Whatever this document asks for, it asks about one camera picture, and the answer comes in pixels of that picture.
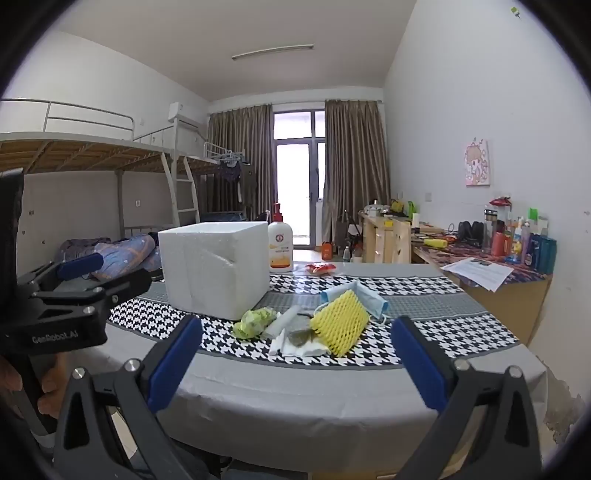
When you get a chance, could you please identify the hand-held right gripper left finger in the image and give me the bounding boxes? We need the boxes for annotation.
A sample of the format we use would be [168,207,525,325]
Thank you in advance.
[53,315,218,480]

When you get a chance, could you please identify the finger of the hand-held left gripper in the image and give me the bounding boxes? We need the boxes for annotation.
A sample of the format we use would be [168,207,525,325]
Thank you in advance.
[17,253,105,296]
[32,269,153,319]

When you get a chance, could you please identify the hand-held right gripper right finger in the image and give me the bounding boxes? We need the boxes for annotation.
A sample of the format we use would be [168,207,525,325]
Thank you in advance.
[390,315,543,480]

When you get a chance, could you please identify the blue face mask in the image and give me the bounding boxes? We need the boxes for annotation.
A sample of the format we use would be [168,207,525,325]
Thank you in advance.
[320,282,391,324]

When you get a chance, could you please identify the white foam box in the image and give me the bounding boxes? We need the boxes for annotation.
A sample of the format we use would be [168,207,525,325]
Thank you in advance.
[158,222,270,320]

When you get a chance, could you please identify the green plastic bag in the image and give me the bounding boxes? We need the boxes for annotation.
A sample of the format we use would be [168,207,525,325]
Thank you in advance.
[232,307,278,340]

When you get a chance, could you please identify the yellow foam fruit net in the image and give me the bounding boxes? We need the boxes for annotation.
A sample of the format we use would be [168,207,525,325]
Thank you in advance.
[310,290,371,357]

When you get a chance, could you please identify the white face mask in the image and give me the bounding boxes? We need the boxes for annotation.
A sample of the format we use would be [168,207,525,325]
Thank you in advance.
[270,339,331,357]

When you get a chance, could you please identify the grey cloth rag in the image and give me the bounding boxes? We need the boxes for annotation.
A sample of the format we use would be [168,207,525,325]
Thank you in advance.
[288,328,321,347]

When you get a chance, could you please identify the person's left hand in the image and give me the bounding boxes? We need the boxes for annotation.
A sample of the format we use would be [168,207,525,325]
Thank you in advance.
[0,355,70,421]

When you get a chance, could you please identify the blue checked quilt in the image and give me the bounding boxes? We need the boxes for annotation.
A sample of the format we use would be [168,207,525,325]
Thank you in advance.
[60,234,162,281]

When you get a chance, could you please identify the printed paper sheets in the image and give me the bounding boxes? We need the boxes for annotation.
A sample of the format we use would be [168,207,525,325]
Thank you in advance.
[440,257,514,292]

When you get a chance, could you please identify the metal bunk bed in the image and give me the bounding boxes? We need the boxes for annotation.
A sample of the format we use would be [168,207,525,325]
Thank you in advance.
[0,98,208,241]
[198,141,259,222]

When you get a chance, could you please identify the wooden desk with patterned cloth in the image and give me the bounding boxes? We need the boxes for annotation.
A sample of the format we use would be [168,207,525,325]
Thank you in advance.
[411,231,552,344]

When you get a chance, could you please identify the wooden chair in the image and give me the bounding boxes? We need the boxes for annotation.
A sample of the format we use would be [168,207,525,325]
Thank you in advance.
[392,219,413,264]

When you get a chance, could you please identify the grey houndstooth tablecloth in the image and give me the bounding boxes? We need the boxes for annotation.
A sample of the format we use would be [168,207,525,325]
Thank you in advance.
[74,261,550,474]

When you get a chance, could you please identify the wooden drawer cabinet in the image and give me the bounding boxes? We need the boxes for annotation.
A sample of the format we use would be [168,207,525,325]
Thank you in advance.
[359,212,393,264]

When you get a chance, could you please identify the hanging dark clothes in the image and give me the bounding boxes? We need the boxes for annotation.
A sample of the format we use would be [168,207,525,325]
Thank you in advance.
[217,161,257,206]

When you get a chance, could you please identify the white pump lotion bottle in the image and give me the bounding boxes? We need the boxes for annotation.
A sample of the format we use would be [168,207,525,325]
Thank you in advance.
[268,203,294,273]

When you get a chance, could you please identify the row of toiletry bottles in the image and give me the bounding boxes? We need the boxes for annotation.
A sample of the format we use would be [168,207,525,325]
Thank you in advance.
[482,198,558,273]

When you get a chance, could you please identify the brown curtain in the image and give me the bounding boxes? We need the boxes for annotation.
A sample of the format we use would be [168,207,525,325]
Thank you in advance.
[322,99,392,241]
[207,104,274,222]

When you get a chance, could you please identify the white air conditioner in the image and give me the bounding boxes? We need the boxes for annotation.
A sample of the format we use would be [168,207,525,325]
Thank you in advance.
[168,102,204,126]

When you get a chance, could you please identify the glass balcony door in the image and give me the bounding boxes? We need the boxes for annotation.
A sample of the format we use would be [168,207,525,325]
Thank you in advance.
[272,110,326,247]

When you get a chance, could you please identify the ceiling tube light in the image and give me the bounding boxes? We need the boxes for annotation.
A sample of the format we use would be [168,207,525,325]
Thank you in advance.
[232,45,314,61]

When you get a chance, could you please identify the pink cartoon wall poster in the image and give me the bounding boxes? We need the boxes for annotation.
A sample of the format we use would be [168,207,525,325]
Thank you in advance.
[465,137,491,187]

